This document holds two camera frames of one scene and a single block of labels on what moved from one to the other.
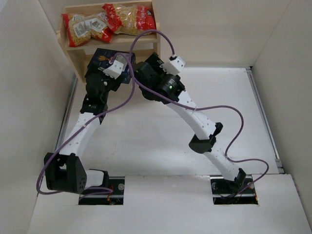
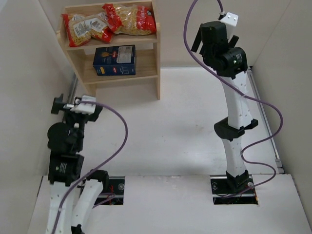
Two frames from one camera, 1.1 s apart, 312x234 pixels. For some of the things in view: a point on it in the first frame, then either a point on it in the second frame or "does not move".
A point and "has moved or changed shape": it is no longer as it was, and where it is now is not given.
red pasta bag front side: (129, 19) does not move
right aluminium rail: (279, 165) does not move
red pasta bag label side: (80, 30) does not move
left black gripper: (118, 81) to (58, 104)
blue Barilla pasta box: (101, 58) has moved or changed shape
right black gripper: (152, 61) to (213, 31)
